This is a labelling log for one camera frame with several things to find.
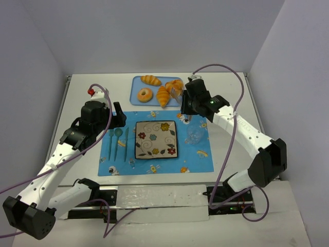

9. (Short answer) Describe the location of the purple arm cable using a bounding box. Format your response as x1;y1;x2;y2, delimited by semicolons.
189;64;270;222
0;83;141;239

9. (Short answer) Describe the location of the square floral ceramic plate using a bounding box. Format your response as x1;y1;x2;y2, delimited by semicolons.
135;120;178;160

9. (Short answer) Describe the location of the teal plastic spoon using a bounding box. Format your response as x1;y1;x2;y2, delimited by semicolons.
114;128;123;161

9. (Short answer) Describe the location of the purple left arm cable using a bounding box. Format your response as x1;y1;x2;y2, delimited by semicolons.
0;83;141;239

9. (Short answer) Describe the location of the orange sugared donut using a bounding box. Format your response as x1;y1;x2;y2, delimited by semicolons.
137;87;153;103

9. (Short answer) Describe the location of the small sugared bun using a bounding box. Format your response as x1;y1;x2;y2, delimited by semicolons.
170;88;182;102

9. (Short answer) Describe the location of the striped orange croissant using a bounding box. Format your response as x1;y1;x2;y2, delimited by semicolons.
156;86;170;108

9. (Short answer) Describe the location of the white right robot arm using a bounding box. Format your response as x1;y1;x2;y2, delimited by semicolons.
181;78;287;196

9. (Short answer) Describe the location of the blue space-print placemat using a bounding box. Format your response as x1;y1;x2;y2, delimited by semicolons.
98;111;214;177

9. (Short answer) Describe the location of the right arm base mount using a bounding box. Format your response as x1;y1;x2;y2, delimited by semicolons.
202;185;257;216

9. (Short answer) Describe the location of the metal frame rail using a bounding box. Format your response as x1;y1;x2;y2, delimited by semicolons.
243;72;267;135

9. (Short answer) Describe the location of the teal plastic knife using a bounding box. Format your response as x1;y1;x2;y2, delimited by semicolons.
124;127;129;162

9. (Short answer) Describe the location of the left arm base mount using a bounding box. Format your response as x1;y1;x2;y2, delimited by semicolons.
66;187;118;224

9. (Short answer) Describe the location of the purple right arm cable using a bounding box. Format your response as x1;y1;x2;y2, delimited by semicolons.
189;64;270;222

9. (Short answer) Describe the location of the teal plastic fork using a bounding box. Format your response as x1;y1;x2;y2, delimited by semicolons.
108;129;114;160

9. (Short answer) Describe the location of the long striped bread roll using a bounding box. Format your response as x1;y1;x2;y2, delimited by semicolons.
140;75;162;86

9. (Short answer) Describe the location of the blue plastic tray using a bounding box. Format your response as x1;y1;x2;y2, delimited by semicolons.
130;75;182;106

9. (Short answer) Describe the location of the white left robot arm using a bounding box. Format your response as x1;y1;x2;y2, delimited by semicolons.
3;84;126;240

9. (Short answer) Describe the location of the round striped orange bread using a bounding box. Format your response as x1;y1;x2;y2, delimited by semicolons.
165;79;184;95

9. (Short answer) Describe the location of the clear drinking glass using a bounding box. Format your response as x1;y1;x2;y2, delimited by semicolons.
186;125;205;145

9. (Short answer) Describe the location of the white foam board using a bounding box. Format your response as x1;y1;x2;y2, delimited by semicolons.
13;185;310;246

